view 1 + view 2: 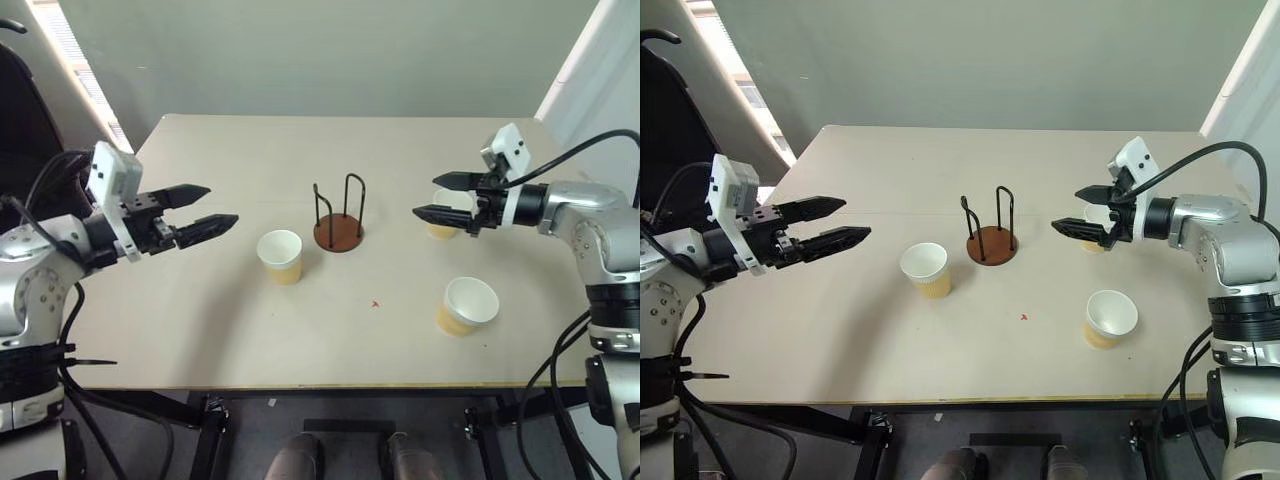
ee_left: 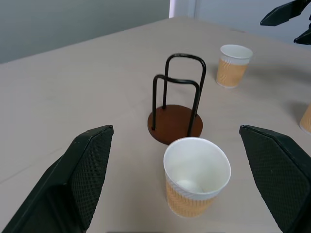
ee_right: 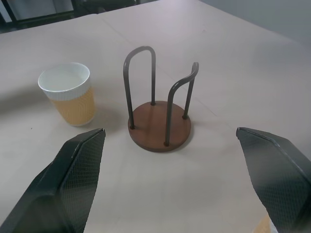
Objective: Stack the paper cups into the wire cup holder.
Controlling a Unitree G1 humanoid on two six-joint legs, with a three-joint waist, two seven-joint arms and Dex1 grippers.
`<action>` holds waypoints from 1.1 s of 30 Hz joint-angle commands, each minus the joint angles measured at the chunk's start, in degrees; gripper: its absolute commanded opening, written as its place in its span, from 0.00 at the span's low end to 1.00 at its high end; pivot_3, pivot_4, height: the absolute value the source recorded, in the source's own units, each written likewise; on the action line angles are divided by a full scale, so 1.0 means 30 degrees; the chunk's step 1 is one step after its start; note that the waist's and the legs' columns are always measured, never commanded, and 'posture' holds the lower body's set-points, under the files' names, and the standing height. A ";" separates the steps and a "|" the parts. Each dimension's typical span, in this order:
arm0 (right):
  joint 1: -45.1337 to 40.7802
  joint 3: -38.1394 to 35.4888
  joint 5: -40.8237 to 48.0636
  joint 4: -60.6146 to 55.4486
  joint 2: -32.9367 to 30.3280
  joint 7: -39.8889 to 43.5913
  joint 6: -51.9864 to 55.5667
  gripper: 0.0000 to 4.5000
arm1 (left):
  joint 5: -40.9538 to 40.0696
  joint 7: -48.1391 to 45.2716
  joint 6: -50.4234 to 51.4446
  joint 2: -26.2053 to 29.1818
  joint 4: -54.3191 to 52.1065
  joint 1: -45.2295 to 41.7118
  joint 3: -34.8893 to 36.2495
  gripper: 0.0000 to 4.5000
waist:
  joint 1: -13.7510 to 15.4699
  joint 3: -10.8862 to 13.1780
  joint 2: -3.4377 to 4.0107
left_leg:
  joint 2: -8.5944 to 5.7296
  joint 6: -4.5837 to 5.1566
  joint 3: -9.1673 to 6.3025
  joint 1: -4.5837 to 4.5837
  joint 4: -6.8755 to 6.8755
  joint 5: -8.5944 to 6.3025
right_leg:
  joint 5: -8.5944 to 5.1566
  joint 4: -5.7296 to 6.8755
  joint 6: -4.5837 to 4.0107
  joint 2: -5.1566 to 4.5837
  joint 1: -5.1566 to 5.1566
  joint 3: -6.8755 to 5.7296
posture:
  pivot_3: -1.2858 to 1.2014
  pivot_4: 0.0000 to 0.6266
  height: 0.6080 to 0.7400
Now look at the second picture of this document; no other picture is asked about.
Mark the white door frame post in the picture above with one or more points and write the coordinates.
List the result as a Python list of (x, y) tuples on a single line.
[(182, 8)]

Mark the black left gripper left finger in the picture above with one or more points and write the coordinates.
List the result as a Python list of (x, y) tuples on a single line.
[(60, 189)]

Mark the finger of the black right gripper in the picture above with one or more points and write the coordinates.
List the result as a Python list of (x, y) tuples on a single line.
[(281, 13), (305, 38)]

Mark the orange ripple paper cup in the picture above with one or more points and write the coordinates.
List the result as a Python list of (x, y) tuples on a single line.
[(307, 121), (229, 75), (189, 204)]

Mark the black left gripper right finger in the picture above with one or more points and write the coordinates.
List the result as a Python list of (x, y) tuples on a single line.
[(281, 174)]

